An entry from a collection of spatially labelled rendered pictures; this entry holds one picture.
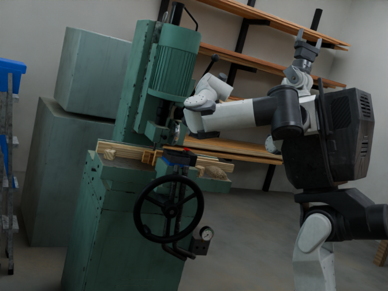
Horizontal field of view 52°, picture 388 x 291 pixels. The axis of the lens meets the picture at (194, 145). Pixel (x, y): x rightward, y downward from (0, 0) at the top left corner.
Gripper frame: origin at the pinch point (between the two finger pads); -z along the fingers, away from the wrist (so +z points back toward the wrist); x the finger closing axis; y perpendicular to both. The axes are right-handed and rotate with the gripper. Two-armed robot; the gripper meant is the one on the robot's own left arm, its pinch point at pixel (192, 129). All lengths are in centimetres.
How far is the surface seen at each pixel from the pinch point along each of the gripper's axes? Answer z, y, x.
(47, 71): -132, 204, -48
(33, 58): -122, 207, -62
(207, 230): -34.5, -26.0, 16.9
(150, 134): -15.1, 9.9, -12.0
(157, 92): 4.1, 15.2, -14.9
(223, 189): -21.9, -11.6, 22.6
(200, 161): -23.4, 5.3, 15.3
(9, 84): -37, 53, -73
